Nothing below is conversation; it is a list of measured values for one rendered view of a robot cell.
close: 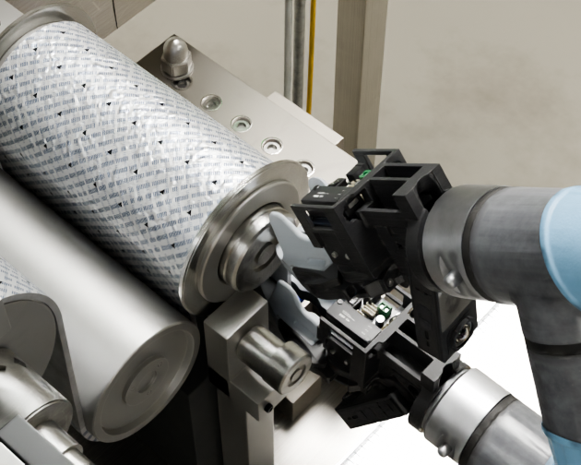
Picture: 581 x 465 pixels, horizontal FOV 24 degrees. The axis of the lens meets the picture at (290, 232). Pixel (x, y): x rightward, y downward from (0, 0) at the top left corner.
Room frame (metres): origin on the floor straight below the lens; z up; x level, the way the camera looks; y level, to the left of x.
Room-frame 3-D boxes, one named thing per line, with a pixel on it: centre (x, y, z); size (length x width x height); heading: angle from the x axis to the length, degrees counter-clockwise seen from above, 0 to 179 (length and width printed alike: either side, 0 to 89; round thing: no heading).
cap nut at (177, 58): (1.00, 0.12, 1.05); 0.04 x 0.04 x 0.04
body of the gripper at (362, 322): (0.59, -0.09, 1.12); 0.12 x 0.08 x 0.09; 48
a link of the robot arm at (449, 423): (0.53, -0.15, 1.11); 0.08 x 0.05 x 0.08; 138
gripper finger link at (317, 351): (0.61, -0.03, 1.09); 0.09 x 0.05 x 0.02; 49
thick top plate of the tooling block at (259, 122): (0.86, 0.04, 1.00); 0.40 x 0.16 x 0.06; 48
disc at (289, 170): (0.62, 0.04, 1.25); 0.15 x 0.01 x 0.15; 138
